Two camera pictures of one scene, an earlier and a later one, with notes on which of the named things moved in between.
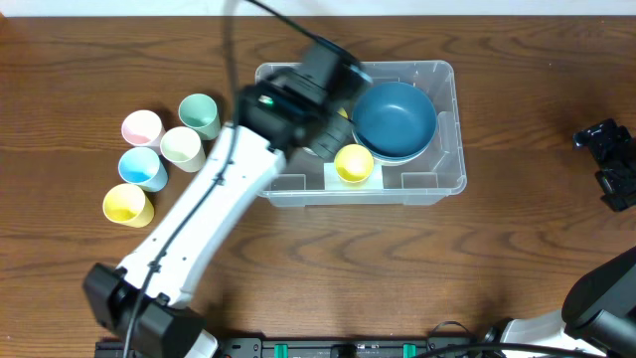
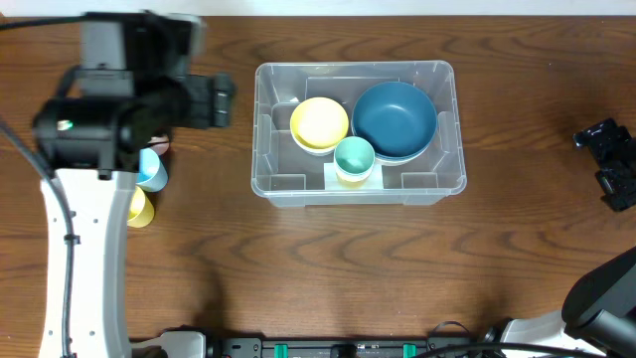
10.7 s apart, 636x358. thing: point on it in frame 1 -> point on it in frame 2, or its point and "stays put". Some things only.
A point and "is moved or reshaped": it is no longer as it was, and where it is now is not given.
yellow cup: [126, 203] stays put
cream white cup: [182, 146] -> [353, 177]
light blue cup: [141, 166] stays put
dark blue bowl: [395, 120] stays put
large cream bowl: [395, 163] stays put
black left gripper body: [333, 137] -> [219, 100]
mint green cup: [199, 111] is moved or reshaped
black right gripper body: [605, 149] stays put
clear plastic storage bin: [405, 146] stays put
